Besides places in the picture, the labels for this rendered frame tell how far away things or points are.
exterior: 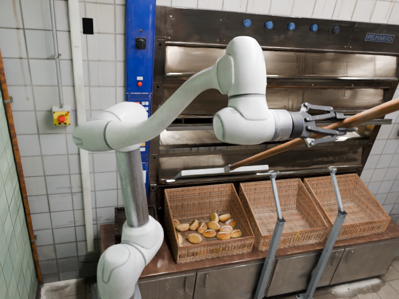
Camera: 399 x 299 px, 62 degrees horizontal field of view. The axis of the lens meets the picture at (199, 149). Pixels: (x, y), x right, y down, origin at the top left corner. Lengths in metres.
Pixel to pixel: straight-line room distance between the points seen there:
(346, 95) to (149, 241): 1.91
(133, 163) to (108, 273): 0.45
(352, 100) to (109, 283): 2.19
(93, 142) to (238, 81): 0.54
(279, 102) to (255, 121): 1.60
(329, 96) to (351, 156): 0.68
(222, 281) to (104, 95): 1.50
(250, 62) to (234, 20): 1.29
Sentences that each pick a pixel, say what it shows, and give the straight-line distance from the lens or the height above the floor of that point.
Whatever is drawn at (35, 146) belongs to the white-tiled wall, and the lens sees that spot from 2.29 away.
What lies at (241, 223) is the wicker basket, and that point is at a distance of 2.58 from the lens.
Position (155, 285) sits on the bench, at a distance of 2.38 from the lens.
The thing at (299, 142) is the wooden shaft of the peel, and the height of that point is 1.80.
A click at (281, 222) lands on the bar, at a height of 0.95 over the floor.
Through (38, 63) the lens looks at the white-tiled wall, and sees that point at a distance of 2.08.
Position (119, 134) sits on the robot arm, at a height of 1.82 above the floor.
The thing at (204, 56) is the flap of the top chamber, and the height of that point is 1.83.
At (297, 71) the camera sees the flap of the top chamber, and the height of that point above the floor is 1.75.
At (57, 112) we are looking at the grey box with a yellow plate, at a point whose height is 1.50.
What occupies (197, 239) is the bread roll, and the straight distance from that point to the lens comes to 2.44.
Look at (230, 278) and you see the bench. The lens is 2.55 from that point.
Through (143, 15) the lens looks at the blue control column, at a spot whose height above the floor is 2.05.
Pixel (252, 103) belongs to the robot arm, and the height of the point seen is 2.03.
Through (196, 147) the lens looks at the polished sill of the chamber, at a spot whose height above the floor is 1.18.
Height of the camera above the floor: 2.33
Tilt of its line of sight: 29 degrees down
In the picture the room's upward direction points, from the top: 7 degrees clockwise
